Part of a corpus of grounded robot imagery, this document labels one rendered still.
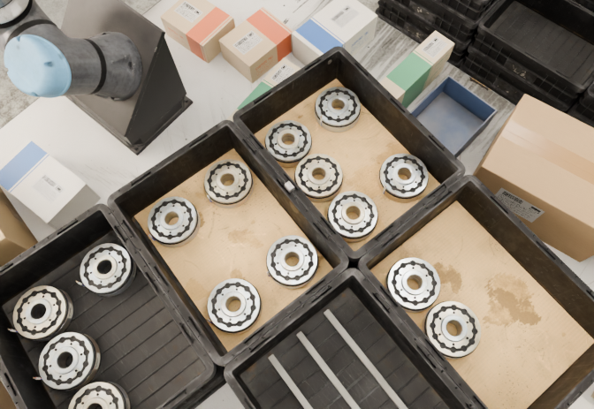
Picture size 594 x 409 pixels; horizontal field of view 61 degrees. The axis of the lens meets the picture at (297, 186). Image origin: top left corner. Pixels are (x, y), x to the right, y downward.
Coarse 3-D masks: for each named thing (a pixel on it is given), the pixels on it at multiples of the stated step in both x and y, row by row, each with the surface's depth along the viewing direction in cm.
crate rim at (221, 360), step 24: (192, 144) 103; (264, 168) 100; (120, 192) 99; (288, 192) 98; (120, 216) 97; (312, 216) 96; (168, 288) 91; (312, 288) 91; (288, 312) 89; (216, 360) 86
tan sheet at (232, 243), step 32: (192, 192) 110; (256, 192) 109; (224, 224) 106; (256, 224) 106; (288, 224) 106; (192, 256) 104; (224, 256) 104; (256, 256) 104; (320, 256) 103; (192, 288) 101; (256, 288) 101
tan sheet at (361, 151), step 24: (312, 96) 118; (312, 120) 116; (360, 120) 116; (264, 144) 114; (288, 144) 114; (312, 144) 113; (336, 144) 113; (360, 144) 113; (384, 144) 113; (288, 168) 111; (360, 168) 111; (360, 192) 109; (384, 216) 106
